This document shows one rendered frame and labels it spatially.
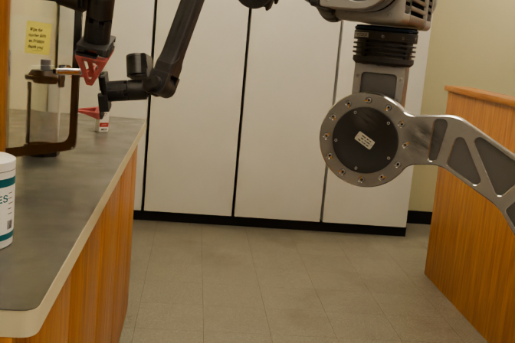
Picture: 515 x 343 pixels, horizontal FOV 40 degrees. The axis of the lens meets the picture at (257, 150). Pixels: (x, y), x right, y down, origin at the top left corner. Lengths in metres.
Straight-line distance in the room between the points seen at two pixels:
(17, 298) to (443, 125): 0.87
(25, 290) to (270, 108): 3.80
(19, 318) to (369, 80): 0.90
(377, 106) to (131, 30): 3.39
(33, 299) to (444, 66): 4.69
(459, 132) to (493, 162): 0.09
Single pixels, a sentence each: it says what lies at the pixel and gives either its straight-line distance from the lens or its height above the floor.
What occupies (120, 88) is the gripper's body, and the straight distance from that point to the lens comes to 1.96.
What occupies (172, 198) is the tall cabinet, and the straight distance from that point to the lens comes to 4.85.
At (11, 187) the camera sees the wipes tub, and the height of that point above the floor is 1.04.
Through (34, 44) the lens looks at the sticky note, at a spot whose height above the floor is 1.26.
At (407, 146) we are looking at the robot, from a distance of 1.48.
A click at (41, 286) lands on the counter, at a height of 0.94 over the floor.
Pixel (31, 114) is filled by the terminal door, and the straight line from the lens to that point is 1.79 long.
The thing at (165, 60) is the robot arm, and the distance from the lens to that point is 1.93.
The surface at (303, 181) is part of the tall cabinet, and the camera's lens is 4.88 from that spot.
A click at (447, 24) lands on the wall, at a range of 5.48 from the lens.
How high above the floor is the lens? 1.33
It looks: 9 degrees down
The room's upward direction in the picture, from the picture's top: 5 degrees clockwise
